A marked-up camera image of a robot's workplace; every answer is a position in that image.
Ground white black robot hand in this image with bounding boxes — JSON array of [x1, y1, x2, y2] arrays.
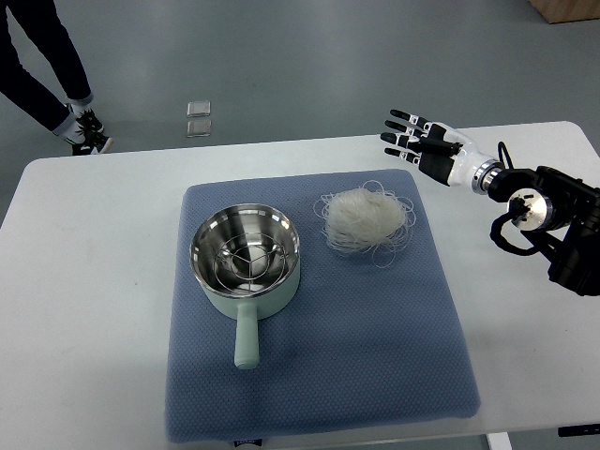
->
[[380, 109, 503, 194]]

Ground upper floor socket plate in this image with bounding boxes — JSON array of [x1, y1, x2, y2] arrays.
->
[[187, 100, 211, 117]]

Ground white table leg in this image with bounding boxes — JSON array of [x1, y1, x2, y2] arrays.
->
[[486, 432, 513, 450]]

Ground wooden furniture corner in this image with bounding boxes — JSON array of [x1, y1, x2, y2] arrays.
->
[[540, 0, 599, 23]]

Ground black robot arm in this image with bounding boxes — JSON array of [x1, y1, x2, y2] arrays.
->
[[483, 142, 599, 296]]

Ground white vermicelli noodle bundle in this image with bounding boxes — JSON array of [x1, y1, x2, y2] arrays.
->
[[312, 180, 416, 269]]

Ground mint green steel pot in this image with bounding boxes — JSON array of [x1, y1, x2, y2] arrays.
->
[[189, 203, 301, 369]]

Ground black bracket under table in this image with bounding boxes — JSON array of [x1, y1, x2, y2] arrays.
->
[[557, 424, 600, 438]]

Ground blue quilted mat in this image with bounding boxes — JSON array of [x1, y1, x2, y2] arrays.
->
[[165, 169, 480, 443]]

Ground person leg dark trousers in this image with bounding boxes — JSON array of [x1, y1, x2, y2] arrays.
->
[[1, 1, 93, 105]]

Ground wire steaming rack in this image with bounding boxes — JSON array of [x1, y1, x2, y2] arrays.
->
[[214, 233, 288, 295]]

